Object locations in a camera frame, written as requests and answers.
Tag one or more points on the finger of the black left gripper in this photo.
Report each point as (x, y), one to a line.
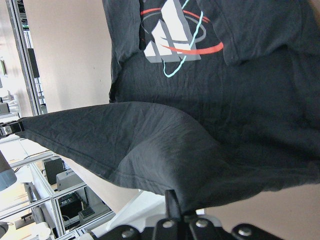
(11, 127)

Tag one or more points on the black t-shirt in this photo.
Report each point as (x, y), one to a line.
(217, 100)

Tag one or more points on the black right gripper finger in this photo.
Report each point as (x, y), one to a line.
(172, 206)

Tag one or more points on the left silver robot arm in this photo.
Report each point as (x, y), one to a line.
(7, 175)

